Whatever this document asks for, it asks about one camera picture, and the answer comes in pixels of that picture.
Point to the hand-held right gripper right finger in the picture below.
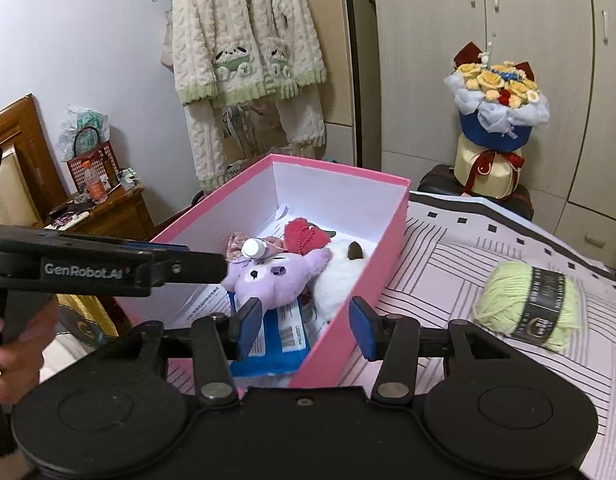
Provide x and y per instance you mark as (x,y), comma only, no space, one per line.
(365,327)

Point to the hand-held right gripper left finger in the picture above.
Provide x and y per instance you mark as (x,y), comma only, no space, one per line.
(250,330)

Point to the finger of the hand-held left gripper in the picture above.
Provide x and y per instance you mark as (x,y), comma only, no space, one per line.
(187,267)

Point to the blue packet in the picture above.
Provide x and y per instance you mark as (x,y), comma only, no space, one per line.
(248,360)

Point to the pink floral fabric piece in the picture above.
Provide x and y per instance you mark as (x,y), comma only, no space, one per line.
(233,247)

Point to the purple plush toy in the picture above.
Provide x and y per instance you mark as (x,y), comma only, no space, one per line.
(273,280)

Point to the white round plush toy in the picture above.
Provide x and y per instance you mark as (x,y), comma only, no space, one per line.
(338,280)

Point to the pink cardboard box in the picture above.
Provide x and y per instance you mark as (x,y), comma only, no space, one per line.
(368,270)

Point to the white cream tube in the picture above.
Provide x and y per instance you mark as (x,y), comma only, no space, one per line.
(253,249)

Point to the red strawberry plush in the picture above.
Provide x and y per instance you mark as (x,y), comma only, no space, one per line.
(305,235)

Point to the person's left hand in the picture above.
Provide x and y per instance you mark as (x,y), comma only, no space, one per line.
(27,365)

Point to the white paper sheet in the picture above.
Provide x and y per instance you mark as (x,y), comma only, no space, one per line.
(207,300)

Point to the yellow bag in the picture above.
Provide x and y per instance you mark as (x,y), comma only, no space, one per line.
(82,320)

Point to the wooden nightstand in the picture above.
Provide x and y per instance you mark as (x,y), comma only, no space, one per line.
(122,217)

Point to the striped bed sheet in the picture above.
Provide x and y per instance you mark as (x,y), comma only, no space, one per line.
(438,285)

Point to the orange drink bottle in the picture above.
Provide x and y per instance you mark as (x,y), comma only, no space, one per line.
(95,185)

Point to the red checked basket bag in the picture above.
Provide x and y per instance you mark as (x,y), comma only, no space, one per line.
(100,160)

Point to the green yarn ball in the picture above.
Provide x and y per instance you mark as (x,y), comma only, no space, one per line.
(503,295)

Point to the wooden headboard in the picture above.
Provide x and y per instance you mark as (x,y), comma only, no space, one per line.
(17,135)

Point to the white plastic bag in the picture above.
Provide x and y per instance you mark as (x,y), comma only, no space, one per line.
(87,120)

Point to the cream knitted cardigan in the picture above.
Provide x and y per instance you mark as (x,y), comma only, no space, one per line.
(237,35)

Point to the flower bouquet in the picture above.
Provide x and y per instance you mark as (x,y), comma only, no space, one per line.
(498,105)

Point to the black clothes rack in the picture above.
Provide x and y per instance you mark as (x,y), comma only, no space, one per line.
(349,60)

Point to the beige wardrobe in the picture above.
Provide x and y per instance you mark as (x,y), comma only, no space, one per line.
(548,110)

